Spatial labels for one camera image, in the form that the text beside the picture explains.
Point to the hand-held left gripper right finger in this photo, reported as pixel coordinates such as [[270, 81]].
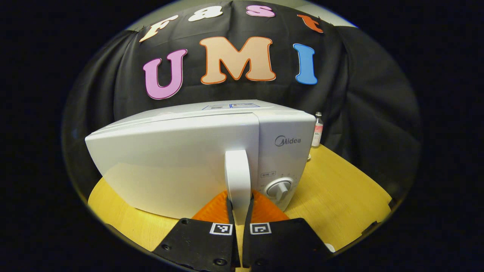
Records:
[[249, 213]]

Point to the white microwave oven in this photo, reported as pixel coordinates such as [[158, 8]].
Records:
[[170, 162]]

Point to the white plate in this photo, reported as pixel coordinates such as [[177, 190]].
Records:
[[329, 248]]

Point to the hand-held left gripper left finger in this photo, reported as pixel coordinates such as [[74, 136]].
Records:
[[229, 213]]

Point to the small pink label bottle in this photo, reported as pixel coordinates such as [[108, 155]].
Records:
[[317, 136]]

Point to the black backdrop cloth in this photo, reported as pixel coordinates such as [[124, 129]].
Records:
[[378, 113]]

